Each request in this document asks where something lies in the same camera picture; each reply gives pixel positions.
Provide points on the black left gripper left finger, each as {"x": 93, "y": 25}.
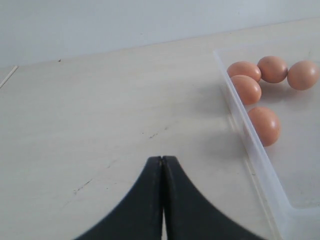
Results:
{"x": 139, "y": 215}

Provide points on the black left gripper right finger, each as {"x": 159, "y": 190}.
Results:
{"x": 189, "y": 215}

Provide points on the clear plastic tray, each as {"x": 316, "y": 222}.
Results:
{"x": 288, "y": 171}

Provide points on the brown egg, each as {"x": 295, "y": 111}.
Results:
{"x": 303, "y": 75}
{"x": 244, "y": 68}
{"x": 273, "y": 69}
{"x": 266, "y": 124}
{"x": 248, "y": 90}

